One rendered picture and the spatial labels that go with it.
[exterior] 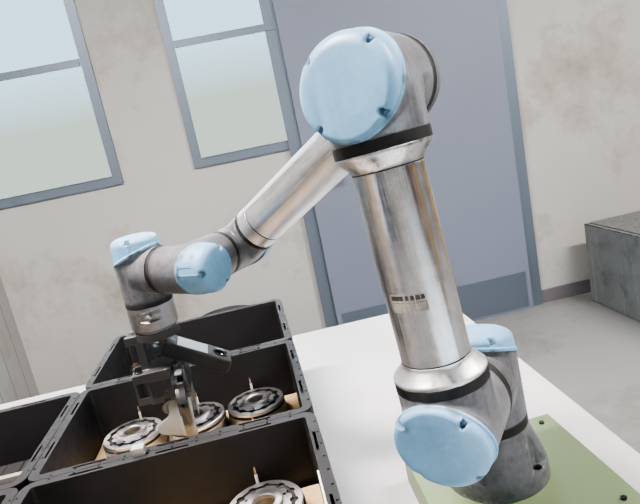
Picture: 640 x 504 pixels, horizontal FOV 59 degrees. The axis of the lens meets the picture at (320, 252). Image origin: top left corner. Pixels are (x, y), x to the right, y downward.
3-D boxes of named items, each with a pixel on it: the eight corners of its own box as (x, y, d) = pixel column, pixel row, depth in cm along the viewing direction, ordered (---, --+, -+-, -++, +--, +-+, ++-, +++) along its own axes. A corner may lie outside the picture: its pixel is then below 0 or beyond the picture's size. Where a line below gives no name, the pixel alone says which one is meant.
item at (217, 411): (225, 399, 105) (224, 396, 105) (224, 425, 96) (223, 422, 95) (171, 413, 104) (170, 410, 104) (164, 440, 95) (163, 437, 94)
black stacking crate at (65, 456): (304, 395, 111) (292, 341, 108) (329, 482, 82) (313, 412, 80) (100, 447, 107) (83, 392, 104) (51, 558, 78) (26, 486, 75)
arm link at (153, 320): (175, 290, 95) (170, 305, 87) (181, 315, 96) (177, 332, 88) (130, 300, 94) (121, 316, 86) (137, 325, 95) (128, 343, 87)
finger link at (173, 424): (166, 454, 94) (154, 400, 94) (201, 445, 95) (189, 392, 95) (163, 461, 91) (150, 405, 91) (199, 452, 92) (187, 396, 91)
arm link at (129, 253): (134, 242, 83) (94, 244, 87) (153, 311, 85) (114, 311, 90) (170, 227, 89) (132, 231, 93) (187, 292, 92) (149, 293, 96)
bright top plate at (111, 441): (168, 415, 104) (167, 412, 104) (155, 444, 94) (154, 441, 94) (114, 426, 104) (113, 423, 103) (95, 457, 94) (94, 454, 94)
